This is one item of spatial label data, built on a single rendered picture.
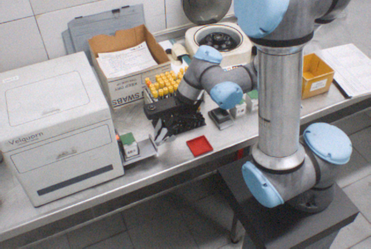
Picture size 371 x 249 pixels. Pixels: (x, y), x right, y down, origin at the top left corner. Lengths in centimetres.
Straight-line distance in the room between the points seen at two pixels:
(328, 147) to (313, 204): 20
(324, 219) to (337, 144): 24
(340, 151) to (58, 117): 67
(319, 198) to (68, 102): 69
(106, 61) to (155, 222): 97
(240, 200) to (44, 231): 108
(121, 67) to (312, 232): 90
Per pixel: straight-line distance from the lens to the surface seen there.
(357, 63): 167
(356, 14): 206
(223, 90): 93
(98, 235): 208
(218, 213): 208
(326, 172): 90
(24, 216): 117
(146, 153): 115
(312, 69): 154
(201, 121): 126
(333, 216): 106
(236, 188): 104
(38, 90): 105
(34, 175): 106
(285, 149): 78
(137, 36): 155
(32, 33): 152
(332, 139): 90
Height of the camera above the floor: 181
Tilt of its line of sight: 44 degrees down
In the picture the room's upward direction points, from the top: 1 degrees counter-clockwise
